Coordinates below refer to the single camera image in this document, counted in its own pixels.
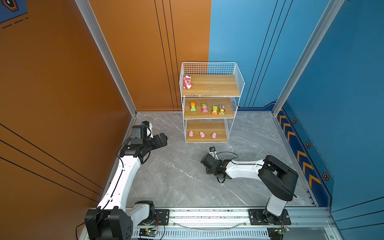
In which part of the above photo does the green circuit board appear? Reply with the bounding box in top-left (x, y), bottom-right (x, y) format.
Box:
top-left (138, 229), bottom-right (159, 239)
top-left (274, 227), bottom-right (290, 235)

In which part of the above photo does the aluminium front rail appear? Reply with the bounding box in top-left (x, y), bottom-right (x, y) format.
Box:
top-left (152, 207), bottom-right (343, 240)

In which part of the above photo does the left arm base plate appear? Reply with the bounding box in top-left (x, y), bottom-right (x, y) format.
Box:
top-left (141, 209), bottom-right (170, 226)

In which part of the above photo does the green orange toy truck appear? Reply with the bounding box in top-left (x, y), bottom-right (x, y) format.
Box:
top-left (212, 106), bottom-right (218, 116)

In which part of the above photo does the white wire wooden shelf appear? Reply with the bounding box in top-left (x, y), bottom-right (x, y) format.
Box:
top-left (180, 62), bottom-right (245, 143)

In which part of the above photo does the left green circuit board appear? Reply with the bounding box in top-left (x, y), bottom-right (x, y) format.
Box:
top-left (138, 229), bottom-right (159, 239)

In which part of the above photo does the orange green toy car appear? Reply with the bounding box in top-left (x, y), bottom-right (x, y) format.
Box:
top-left (190, 102), bottom-right (196, 112)

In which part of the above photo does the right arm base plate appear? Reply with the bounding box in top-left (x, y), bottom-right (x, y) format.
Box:
top-left (248, 209), bottom-right (292, 226)

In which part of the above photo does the green grey toy truck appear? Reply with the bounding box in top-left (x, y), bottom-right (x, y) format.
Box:
top-left (219, 105), bottom-right (226, 116)

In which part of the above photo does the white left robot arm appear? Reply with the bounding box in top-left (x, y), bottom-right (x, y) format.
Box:
top-left (84, 121), bottom-right (168, 240)

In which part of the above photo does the pink toy truck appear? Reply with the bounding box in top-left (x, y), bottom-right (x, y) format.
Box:
top-left (202, 103), bottom-right (208, 113)

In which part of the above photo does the right green circuit board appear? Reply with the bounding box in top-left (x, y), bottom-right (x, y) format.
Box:
top-left (274, 227), bottom-right (290, 235)

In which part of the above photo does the pink bear toy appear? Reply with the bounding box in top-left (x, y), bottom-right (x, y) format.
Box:
top-left (183, 75), bottom-right (193, 90)

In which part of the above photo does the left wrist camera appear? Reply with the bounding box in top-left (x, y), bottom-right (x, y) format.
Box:
top-left (142, 121), bottom-right (153, 138)

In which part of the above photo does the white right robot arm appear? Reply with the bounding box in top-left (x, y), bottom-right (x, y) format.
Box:
top-left (201, 152), bottom-right (299, 227)

